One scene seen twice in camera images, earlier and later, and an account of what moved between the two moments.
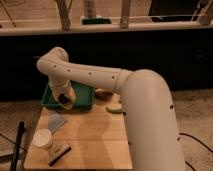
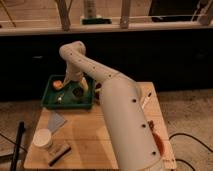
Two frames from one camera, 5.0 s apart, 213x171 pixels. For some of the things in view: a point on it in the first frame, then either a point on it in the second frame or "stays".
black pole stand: x=21 y=129 stays
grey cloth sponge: x=55 y=121 stays
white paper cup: x=42 y=138 stays
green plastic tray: x=84 y=97 stays
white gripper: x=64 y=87 -> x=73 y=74
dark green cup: x=65 y=101 -> x=78 y=92
